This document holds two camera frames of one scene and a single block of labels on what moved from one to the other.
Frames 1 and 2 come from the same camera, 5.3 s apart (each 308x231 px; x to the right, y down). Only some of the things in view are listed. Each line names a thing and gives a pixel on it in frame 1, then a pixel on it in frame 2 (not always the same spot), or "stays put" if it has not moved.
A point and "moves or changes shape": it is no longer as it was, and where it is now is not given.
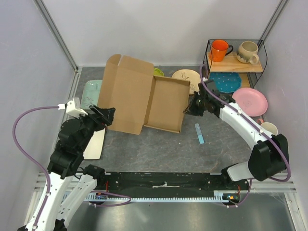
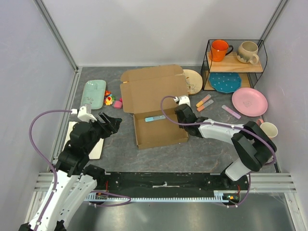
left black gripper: x=103 y=117 to x=110 y=126
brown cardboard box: x=140 y=99 moves or changes shape
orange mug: x=219 y=48 stays put
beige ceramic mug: x=247 y=51 stays put
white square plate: x=94 y=150 stays put
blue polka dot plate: x=226 y=82 stays put
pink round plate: x=250 y=101 stays put
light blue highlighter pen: x=199 y=133 moves or changes shape
